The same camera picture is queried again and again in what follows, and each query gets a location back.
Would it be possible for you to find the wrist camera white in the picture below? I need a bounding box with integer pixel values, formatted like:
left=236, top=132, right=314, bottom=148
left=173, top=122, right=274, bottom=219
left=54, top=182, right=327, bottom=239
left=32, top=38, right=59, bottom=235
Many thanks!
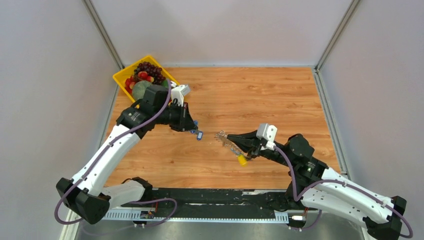
left=256, top=123, right=278, bottom=151
left=171, top=84, right=191, bottom=107

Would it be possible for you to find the green melon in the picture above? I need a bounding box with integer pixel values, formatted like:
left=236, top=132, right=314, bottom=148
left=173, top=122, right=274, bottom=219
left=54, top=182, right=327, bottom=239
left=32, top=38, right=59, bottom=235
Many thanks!
left=132, top=80, right=153, bottom=101

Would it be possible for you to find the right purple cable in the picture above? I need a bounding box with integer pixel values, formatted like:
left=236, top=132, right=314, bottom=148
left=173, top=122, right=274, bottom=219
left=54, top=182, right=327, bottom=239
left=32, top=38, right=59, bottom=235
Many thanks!
left=274, top=145, right=414, bottom=239

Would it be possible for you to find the dark green lime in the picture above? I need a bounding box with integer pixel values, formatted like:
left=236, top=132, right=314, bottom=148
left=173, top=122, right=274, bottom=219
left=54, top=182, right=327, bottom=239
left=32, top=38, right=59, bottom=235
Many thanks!
left=161, top=80, right=169, bottom=88

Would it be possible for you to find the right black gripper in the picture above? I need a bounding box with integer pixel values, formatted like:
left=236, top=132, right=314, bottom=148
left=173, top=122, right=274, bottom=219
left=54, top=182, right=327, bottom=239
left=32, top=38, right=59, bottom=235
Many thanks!
left=226, top=130, right=295, bottom=169

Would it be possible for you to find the loose key blue tag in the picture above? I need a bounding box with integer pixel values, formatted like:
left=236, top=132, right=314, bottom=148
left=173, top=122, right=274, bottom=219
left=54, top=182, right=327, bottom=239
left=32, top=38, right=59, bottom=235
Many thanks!
left=190, top=130, right=204, bottom=141

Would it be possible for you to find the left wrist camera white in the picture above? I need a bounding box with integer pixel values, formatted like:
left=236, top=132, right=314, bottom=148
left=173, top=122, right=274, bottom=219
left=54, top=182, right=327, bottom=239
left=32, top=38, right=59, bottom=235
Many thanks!
left=171, top=84, right=191, bottom=107

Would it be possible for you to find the yellow plastic fruit basket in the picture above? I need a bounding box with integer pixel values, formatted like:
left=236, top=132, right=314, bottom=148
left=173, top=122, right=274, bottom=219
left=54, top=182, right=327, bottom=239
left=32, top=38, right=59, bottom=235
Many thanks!
left=112, top=55, right=180, bottom=103

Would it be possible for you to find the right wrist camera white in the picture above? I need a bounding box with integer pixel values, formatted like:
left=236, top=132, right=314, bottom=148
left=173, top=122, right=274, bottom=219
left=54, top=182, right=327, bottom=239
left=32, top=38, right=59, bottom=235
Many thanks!
left=256, top=123, right=278, bottom=151

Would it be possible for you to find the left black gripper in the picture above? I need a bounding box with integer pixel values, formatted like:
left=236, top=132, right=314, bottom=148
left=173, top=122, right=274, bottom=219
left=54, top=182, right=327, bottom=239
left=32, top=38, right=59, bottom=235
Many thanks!
left=154, top=101, right=199, bottom=132

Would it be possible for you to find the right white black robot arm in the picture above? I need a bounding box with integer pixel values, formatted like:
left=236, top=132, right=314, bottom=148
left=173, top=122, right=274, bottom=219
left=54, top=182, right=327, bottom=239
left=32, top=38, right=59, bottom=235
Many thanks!
left=226, top=126, right=413, bottom=240

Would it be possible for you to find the dark purple grape bunch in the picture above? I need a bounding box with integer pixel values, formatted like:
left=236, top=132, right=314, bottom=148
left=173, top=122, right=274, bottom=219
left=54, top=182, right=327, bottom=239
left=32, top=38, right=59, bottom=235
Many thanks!
left=133, top=61, right=166, bottom=85

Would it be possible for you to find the metal key plate blue handle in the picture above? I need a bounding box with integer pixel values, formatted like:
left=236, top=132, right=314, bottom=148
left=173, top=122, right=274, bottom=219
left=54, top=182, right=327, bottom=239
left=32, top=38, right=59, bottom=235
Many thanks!
left=215, top=130, right=246, bottom=157

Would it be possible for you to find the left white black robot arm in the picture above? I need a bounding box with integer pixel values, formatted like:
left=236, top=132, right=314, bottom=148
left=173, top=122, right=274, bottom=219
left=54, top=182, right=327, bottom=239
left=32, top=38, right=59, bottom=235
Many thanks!
left=56, top=84, right=198, bottom=225

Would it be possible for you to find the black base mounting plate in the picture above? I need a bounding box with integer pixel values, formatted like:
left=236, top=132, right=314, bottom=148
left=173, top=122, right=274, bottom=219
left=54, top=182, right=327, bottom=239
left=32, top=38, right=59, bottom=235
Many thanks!
left=123, top=188, right=310, bottom=228

